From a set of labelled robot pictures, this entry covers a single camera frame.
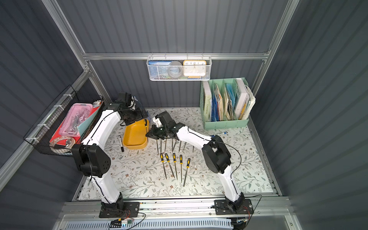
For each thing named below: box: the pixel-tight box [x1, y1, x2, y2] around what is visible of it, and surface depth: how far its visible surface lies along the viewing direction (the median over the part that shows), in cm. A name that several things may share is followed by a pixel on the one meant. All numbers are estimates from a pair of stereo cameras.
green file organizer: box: [199, 77, 249, 131], surface depth 101 cm
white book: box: [234, 78, 251, 119], surface depth 101 cm
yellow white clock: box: [183, 59, 207, 79], surface depth 90 cm
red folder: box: [49, 100, 104, 144], surface depth 69 cm
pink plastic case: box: [58, 103, 94, 138], surface depth 74 cm
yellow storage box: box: [122, 118, 150, 150], surface depth 104 cm
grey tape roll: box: [167, 60, 184, 80], surface depth 89 cm
